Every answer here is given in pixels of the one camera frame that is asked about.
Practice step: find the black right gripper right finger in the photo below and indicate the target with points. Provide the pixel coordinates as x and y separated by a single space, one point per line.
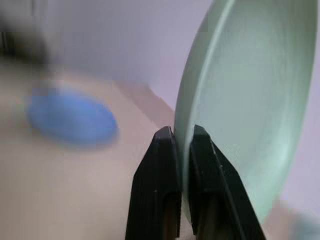
220 195

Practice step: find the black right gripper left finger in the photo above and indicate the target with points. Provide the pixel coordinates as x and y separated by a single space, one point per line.
152 190

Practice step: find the green plate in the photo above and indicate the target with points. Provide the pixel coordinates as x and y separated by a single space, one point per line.
250 100

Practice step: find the blue plate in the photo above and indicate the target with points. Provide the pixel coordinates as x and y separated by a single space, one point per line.
72 117

